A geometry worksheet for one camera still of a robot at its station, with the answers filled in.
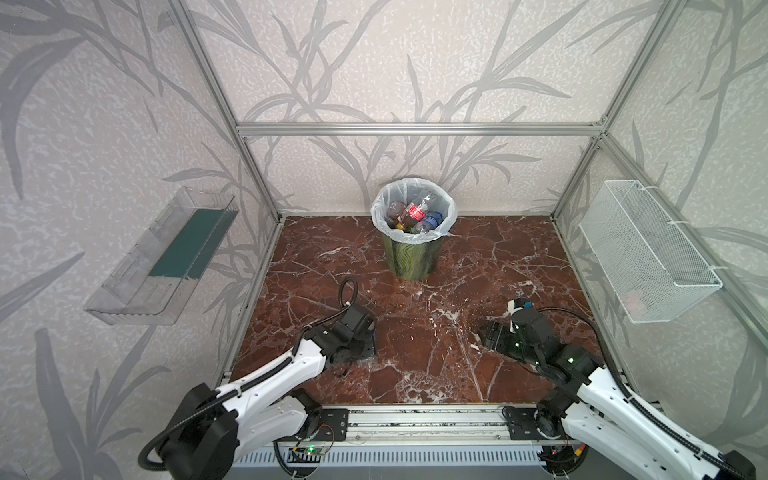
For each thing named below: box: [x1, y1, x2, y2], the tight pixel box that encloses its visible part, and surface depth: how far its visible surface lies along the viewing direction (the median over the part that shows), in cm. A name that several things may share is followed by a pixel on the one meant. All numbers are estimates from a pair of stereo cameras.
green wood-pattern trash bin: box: [382, 234, 446, 282], surface depth 92 cm
